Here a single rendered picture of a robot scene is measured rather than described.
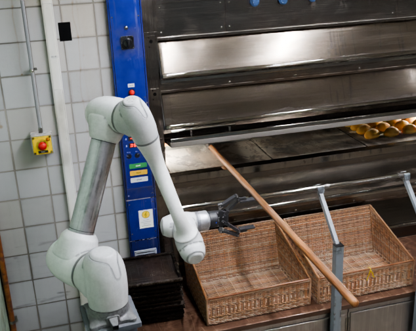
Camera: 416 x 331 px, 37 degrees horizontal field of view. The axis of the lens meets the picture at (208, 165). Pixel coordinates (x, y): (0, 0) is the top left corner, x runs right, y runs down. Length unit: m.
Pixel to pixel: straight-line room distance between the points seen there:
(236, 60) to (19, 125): 1.11
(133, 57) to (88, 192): 0.82
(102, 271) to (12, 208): 1.01
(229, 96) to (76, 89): 0.78
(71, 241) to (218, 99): 1.17
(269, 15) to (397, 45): 0.75
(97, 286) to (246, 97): 1.37
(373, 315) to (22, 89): 2.09
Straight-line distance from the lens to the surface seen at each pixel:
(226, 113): 3.20
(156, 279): 3.07
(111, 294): 2.36
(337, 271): 3.09
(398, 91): 3.60
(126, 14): 2.98
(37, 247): 3.32
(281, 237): 3.44
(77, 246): 2.46
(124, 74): 3.02
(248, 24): 3.18
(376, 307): 3.40
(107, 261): 2.33
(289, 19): 3.25
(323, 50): 3.33
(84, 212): 2.47
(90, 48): 3.01
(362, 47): 3.43
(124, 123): 2.36
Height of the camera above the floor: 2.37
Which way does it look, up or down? 21 degrees down
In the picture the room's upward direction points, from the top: 3 degrees counter-clockwise
